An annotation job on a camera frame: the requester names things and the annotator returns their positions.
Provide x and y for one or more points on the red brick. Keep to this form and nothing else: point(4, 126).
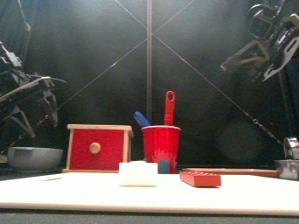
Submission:
point(201, 179)

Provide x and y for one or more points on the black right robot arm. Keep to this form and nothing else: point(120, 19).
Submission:
point(290, 99)

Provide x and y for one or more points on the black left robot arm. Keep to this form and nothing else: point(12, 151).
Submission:
point(7, 59)

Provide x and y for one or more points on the grey bowl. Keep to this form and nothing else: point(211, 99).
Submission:
point(35, 159)

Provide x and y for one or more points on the wooden box with red front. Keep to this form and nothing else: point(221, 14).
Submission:
point(82, 151)

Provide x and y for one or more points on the shiny metal cup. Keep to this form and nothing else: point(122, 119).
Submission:
point(293, 148)

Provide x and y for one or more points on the white plastic cutting board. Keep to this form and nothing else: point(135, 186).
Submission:
point(78, 192)

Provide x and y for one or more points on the red plastic cup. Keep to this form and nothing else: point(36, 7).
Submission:
point(159, 145)

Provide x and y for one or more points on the small metal pot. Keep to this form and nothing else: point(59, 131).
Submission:
point(289, 169)

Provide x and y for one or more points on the small blue toy piece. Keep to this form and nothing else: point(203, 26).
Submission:
point(163, 166)

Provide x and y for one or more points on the flat wooden board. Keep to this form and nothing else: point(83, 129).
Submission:
point(234, 172)

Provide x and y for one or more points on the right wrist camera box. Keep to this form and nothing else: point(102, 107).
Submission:
point(259, 22)

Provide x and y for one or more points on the vertical metal frame pole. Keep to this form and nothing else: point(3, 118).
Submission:
point(148, 58)

